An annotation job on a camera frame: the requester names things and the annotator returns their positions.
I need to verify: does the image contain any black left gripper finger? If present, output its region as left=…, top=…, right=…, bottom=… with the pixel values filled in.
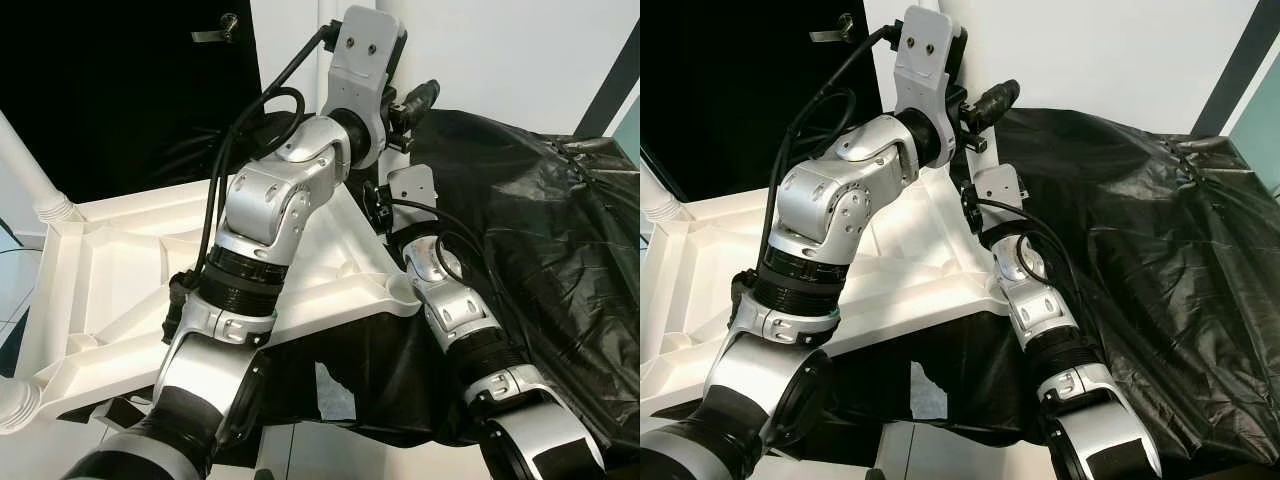
left=968, top=79, right=1021, bottom=126
left=400, top=79, right=442, bottom=119

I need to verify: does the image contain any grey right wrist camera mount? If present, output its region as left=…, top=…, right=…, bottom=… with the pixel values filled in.
left=388, top=165, right=438, bottom=233
left=975, top=165, right=1023, bottom=233

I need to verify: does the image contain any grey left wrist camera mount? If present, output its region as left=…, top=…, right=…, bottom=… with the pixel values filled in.
left=893, top=5, right=969, bottom=166
left=322, top=5, right=409, bottom=169

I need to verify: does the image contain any teal glass panel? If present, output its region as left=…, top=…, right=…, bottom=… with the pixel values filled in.
left=612, top=95, right=641, bottom=166
left=1225, top=70, right=1280, bottom=191

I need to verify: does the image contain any black plastic cover sheet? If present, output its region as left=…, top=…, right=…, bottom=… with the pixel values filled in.
left=870, top=100, right=1280, bottom=471
left=250, top=108, right=641, bottom=446

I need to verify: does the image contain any silver door handle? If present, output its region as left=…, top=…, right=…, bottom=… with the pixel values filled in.
left=810, top=12, right=856, bottom=43
left=192, top=12, right=241, bottom=43

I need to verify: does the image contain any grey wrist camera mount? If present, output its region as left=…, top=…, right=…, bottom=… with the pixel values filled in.
left=975, top=165, right=1023, bottom=233
left=322, top=5, right=409, bottom=169
left=893, top=5, right=969, bottom=166
left=388, top=165, right=438, bottom=233

